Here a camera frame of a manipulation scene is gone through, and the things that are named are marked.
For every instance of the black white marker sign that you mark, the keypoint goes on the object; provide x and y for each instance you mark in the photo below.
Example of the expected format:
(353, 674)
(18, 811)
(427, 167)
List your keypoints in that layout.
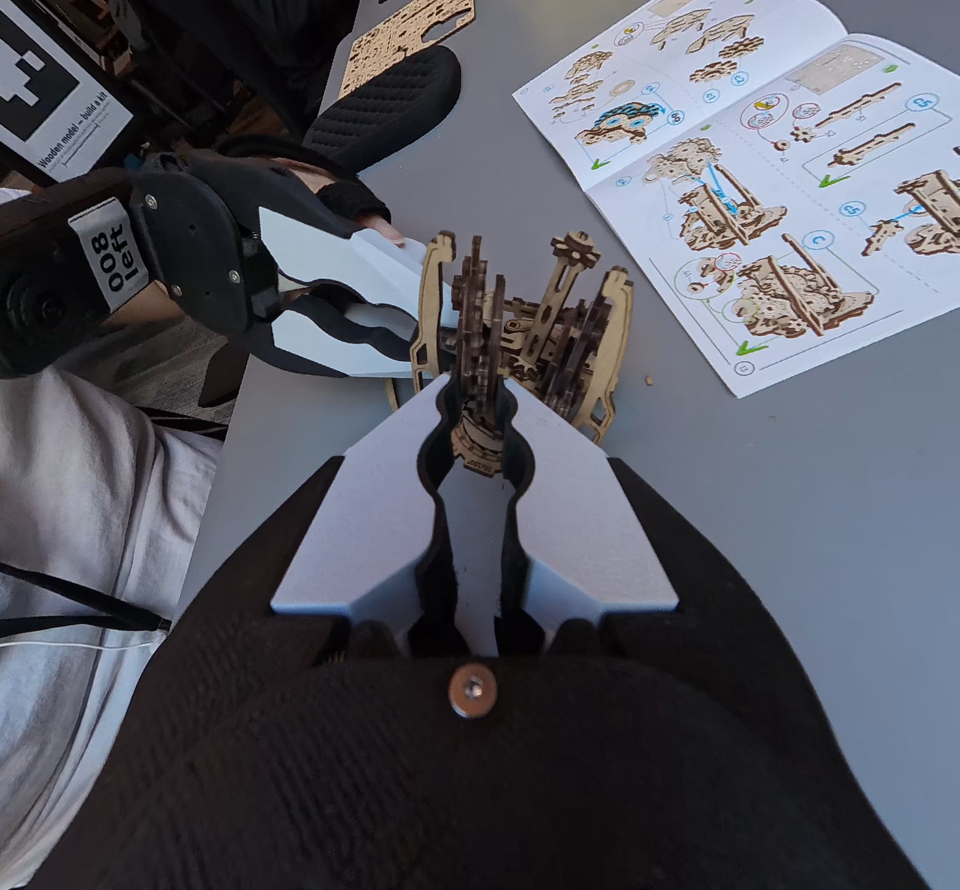
(45, 95)

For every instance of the person's left hand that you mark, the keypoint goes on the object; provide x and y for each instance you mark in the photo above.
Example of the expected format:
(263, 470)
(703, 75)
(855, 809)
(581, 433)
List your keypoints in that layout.
(386, 230)

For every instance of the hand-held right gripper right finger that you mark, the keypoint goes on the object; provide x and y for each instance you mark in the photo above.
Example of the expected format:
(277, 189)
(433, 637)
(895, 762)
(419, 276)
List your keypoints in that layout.
(592, 538)

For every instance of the white assembly instruction booklet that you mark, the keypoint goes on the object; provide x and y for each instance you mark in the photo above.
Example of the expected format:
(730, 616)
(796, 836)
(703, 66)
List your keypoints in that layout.
(915, 283)

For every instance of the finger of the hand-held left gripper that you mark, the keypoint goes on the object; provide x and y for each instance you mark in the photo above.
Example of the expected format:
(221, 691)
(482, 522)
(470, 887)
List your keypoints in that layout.
(315, 245)
(315, 343)

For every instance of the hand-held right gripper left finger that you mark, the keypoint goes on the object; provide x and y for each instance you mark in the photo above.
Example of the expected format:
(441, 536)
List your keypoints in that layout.
(352, 538)

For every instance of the wooden gear model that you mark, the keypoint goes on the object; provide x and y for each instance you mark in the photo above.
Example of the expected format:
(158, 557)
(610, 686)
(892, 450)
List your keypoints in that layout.
(540, 320)

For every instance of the laser-cut plywood parts sheet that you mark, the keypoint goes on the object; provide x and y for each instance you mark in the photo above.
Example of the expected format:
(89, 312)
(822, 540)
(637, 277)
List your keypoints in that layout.
(397, 35)

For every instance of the black wrist rest pad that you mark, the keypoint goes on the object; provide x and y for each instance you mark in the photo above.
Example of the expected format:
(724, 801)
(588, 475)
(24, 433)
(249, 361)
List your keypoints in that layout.
(382, 110)

